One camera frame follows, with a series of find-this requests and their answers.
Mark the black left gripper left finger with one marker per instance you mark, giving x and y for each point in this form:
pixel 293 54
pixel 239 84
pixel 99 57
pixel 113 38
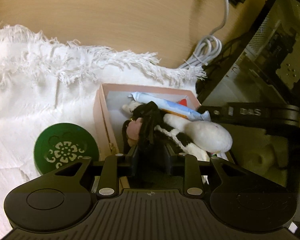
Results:
pixel 132 160

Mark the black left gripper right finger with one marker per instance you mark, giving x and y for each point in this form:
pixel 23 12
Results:
pixel 175 164

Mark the white bunny plush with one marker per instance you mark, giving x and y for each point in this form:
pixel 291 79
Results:
pixel 198 138

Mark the black dark plush toy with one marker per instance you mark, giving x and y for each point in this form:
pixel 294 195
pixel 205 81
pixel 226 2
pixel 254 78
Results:
pixel 139 130

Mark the pink cardboard box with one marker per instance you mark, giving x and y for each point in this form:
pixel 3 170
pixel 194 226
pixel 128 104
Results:
pixel 109 116

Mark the black computer case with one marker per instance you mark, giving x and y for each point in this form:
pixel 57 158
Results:
pixel 262 65

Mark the white fringed blanket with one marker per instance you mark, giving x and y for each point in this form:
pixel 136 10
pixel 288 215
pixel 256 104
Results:
pixel 43 81

